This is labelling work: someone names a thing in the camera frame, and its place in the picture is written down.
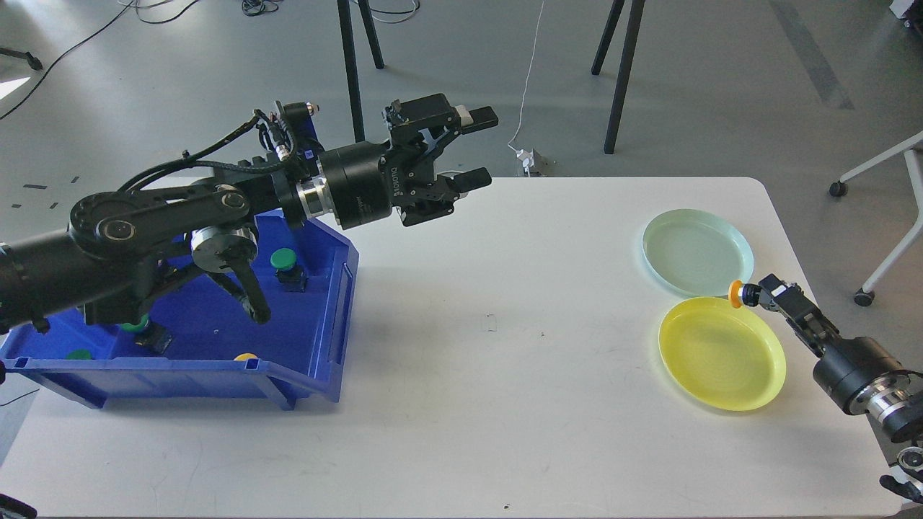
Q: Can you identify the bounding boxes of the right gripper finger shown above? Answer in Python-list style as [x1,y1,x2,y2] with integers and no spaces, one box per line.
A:
[753,275,839,358]

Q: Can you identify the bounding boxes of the white chair base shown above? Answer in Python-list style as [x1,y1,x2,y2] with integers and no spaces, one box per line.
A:
[829,130,923,308]

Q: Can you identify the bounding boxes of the black tripod legs right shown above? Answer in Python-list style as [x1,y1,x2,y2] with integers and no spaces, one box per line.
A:
[591,0,645,155]

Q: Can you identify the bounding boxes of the yellow plate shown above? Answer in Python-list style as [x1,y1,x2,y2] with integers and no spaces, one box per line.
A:
[657,298,787,412]

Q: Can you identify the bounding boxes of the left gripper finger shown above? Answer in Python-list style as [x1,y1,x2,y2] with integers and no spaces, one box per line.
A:
[411,167,493,210]
[382,93,499,145]

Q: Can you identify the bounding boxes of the yellow push button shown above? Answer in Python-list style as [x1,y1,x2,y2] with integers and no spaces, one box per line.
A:
[728,280,762,309]

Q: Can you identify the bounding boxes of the white cable on floor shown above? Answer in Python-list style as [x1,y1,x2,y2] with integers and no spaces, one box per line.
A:
[429,0,546,178]

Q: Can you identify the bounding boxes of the blue plastic bin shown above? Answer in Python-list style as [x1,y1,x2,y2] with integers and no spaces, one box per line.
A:
[2,210,358,409]

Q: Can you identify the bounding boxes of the green button at bin corner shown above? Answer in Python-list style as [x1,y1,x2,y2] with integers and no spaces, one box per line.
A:
[65,348,94,359]

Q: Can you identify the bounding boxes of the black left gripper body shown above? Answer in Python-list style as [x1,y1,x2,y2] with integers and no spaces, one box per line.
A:
[319,119,462,229]

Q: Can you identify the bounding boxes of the white power adapter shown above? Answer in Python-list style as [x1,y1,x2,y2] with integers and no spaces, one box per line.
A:
[515,150,551,177]

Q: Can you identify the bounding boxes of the green button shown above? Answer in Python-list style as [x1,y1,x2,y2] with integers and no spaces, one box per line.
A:
[65,348,94,359]
[119,313,174,355]
[270,247,307,293]

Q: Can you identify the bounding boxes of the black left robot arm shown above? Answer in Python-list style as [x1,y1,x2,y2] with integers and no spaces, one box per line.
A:
[1,93,498,333]

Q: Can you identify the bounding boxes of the black floor cable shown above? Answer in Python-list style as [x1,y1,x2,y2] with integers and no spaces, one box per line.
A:
[0,0,199,120]

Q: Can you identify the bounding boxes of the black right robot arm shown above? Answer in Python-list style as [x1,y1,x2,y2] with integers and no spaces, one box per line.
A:
[728,275,922,505]

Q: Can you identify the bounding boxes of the light green plate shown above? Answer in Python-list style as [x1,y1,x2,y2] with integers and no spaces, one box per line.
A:
[642,209,755,298]

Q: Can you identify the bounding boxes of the black tripod legs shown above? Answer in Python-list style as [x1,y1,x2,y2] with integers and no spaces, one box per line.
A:
[337,0,385,147]
[591,0,645,155]

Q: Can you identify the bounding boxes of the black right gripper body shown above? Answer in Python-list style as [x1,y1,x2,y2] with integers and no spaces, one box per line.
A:
[812,329,909,417]

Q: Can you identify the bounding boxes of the black tripod legs left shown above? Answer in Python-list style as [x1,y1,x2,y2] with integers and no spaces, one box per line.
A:
[337,0,385,147]

